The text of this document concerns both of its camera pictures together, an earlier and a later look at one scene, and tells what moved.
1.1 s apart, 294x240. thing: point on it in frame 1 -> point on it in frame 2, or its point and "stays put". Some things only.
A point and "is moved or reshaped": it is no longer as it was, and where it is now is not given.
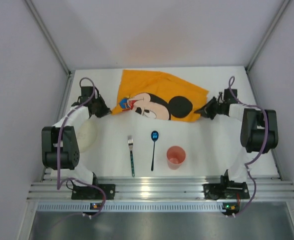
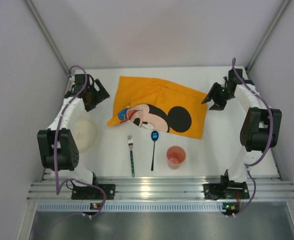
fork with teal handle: [130, 140] stays put
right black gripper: [212, 109] -> [216, 96]
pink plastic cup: [175, 155] stays put
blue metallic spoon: [154, 136] stays put
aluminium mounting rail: [158, 188] stays put
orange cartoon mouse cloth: [157, 95] is moved or reshaped
